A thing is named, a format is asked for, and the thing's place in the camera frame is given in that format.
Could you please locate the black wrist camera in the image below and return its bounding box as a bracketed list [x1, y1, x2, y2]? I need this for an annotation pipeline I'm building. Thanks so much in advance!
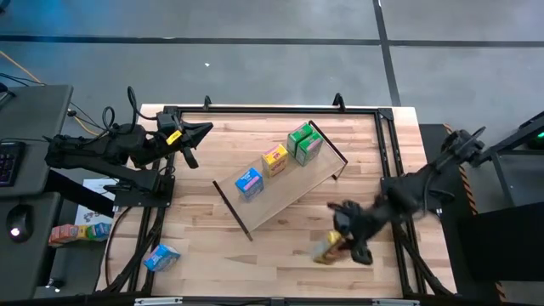
[332, 207, 353, 235]
[156, 110, 182, 136]

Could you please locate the black computer mouse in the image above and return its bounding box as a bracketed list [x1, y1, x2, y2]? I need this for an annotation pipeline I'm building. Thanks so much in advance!
[6, 204, 34, 243]

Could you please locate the black metal stand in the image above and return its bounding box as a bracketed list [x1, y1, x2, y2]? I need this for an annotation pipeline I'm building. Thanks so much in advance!
[469, 110, 544, 209]

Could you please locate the large black box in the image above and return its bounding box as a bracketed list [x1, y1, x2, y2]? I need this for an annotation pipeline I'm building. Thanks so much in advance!
[456, 201, 544, 282]

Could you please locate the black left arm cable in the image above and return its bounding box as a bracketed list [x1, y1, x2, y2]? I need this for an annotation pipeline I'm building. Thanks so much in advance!
[101, 86, 159, 133]

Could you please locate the yellow mini cereal box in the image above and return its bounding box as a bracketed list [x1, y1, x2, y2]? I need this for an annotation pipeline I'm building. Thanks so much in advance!
[261, 143, 290, 179]
[311, 230, 354, 266]

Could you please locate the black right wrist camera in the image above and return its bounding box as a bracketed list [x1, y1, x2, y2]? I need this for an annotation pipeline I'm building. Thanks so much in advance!
[332, 207, 353, 235]

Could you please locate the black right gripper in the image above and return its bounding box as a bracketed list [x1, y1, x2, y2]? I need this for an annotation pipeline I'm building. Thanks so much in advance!
[329, 199, 384, 267]

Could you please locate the thin black cable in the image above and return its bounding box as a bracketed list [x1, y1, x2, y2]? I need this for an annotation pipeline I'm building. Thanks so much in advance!
[0, 71, 47, 87]

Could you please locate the yellow floor cable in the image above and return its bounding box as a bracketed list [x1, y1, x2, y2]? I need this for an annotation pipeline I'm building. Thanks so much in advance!
[0, 49, 106, 136]

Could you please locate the grey desk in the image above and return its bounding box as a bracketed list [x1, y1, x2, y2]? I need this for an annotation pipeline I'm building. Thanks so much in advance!
[0, 83, 74, 301]

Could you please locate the blue mini cereal box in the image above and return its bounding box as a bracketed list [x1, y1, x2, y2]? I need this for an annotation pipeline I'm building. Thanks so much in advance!
[235, 167, 265, 201]
[143, 243, 182, 273]

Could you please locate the black keyboard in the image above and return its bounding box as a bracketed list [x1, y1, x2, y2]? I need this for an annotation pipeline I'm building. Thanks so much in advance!
[0, 141, 26, 188]

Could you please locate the white printed paper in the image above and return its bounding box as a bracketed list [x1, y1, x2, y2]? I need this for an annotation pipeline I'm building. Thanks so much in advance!
[74, 177, 119, 226]

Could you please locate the black aluminium table frame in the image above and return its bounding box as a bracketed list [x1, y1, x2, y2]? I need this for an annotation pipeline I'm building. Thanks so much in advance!
[97, 105, 458, 298]

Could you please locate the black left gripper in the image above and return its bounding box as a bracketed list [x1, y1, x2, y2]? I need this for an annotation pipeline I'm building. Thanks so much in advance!
[146, 122, 215, 170]

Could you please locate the silver edge bracket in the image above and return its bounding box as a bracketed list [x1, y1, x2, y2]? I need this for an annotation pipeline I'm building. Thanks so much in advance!
[371, 298, 421, 306]
[134, 296, 184, 306]

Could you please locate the green mini cereal box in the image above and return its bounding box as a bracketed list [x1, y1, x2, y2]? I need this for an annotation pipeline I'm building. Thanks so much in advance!
[286, 122, 315, 156]
[295, 131, 325, 167]

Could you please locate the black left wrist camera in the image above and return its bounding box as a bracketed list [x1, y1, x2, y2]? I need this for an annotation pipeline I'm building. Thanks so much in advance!
[156, 110, 182, 136]

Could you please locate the colourful cereal box pack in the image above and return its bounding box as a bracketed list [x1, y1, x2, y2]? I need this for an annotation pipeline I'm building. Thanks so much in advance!
[48, 221, 112, 247]

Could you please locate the wooden shelf black metal frame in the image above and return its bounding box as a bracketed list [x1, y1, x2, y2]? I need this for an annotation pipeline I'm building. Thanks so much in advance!
[212, 120, 349, 242]

